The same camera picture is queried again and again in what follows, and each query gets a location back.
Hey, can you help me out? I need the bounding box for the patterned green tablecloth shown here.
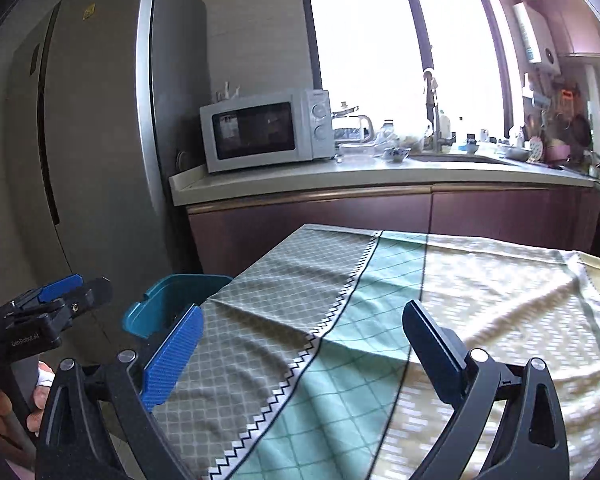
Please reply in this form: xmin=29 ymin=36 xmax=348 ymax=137
xmin=154 ymin=224 xmax=600 ymax=479

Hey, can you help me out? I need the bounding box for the person's left hand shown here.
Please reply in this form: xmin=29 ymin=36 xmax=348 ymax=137
xmin=0 ymin=358 xmax=55 ymax=467

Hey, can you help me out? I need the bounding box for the maroon kitchen cabinet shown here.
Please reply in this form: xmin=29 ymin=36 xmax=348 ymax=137
xmin=187 ymin=184 xmax=600 ymax=275

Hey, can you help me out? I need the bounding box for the pink pot on counter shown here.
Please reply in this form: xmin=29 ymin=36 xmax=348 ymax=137
xmin=545 ymin=144 xmax=571 ymax=164

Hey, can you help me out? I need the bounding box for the chrome kitchen faucet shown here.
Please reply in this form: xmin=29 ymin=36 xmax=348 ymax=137
xmin=422 ymin=67 xmax=442 ymax=153

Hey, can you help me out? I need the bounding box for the white microwave oven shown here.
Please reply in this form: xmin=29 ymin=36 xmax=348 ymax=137
xmin=200 ymin=89 xmax=336 ymax=174

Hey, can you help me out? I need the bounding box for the clear glass jug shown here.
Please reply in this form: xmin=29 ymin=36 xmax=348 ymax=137
xmin=332 ymin=102 xmax=376 ymax=146

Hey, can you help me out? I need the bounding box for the round plate behind microwave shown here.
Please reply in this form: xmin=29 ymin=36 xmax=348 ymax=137
xmin=176 ymin=151 xmax=196 ymax=172

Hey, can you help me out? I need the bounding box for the silver refrigerator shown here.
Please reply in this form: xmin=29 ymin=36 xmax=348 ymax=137
xmin=0 ymin=0 xmax=210 ymax=363

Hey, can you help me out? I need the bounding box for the teal plastic trash bin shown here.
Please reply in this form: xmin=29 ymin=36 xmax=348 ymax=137
xmin=122 ymin=273 xmax=233 ymax=339

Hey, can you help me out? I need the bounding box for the white wall water heater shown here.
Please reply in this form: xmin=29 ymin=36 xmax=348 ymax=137
xmin=514 ymin=2 xmax=562 ymax=76

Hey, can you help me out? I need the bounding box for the beige stone countertop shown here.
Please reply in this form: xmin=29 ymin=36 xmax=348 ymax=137
xmin=170 ymin=154 xmax=595 ymax=206

